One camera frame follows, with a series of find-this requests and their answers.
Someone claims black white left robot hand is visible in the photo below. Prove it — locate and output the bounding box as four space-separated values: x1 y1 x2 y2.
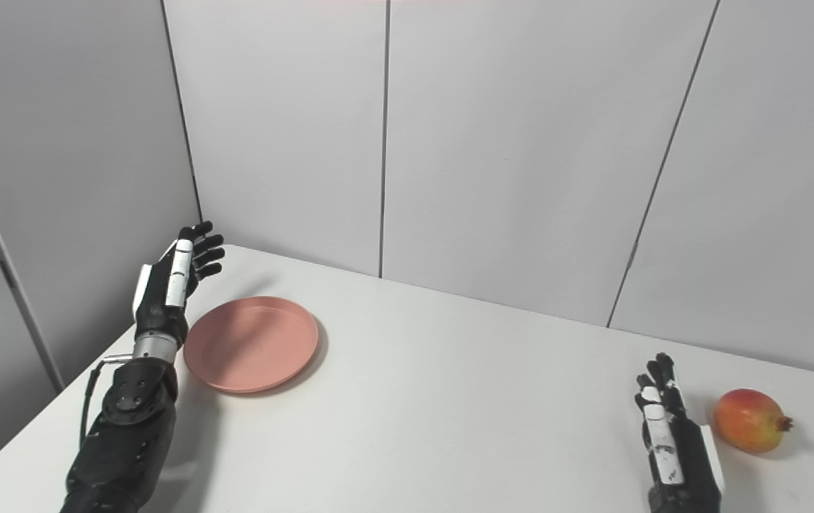
132 221 226 350

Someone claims pink round plate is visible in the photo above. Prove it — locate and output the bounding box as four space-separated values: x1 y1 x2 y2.
183 296 320 394

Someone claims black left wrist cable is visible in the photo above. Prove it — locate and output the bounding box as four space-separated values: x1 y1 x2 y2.
79 354 135 450

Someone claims red yellow pomegranate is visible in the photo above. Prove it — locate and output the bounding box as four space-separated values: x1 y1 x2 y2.
713 388 794 455

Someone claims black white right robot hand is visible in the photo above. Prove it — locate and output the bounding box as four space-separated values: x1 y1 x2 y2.
634 353 726 513

